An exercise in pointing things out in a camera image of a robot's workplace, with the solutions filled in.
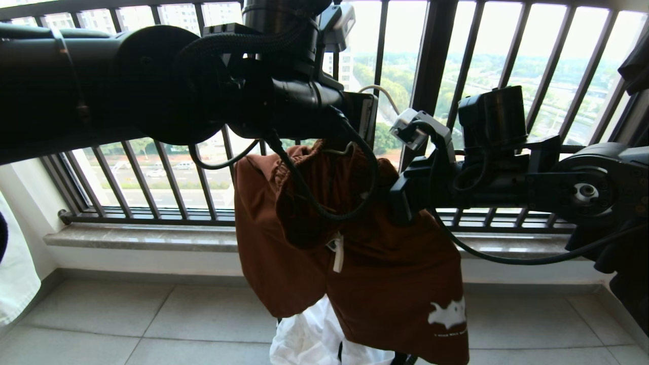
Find white hanging cloth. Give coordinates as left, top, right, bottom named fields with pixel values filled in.
left=0, top=192, right=42, bottom=326

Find black cable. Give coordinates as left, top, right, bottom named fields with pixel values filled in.
left=428, top=152, right=649, bottom=267
left=189, top=139, right=260, bottom=171
left=264, top=105, right=380, bottom=222

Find dark hanging garment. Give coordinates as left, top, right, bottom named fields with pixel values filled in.
left=618, top=20, right=649, bottom=97

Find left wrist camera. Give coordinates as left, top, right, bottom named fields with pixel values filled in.
left=318, top=3, right=356, bottom=54

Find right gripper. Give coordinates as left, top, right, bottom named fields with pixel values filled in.
left=389, top=151, right=488, bottom=225

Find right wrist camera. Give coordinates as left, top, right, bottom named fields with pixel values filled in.
left=389, top=108, right=453, bottom=154

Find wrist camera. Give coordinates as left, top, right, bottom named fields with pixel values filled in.
left=389, top=108, right=453, bottom=154
left=318, top=3, right=356, bottom=54

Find grey stone window sill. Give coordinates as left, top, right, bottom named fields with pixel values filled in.
left=43, top=223, right=584, bottom=255

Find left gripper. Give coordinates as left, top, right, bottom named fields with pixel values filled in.
left=261, top=77, right=379, bottom=149

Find black window security grille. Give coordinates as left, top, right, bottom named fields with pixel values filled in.
left=0, top=0, right=649, bottom=227

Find brown garment with white print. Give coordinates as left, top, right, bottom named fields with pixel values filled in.
left=233, top=139, right=470, bottom=365

